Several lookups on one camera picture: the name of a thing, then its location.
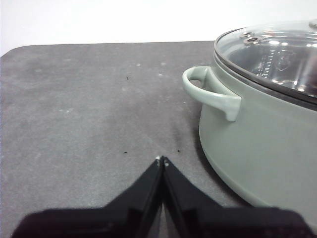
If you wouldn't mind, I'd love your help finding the glass lid with green knob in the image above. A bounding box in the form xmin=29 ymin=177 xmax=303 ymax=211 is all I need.
xmin=213 ymin=20 xmax=317 ymax=112

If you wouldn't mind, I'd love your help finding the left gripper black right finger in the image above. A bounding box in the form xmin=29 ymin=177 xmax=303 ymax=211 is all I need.
xmin=161 ymin=155 xmax=316 ymax=238

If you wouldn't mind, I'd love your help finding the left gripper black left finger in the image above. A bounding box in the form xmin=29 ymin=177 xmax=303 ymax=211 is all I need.
xmin=11 ymin=155 xmax=164 ymax=238

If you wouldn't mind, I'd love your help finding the pale green electric cooking pot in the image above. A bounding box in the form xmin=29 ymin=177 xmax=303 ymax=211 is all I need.
xmin=182 ymin=48 xmax=317 ymax=212

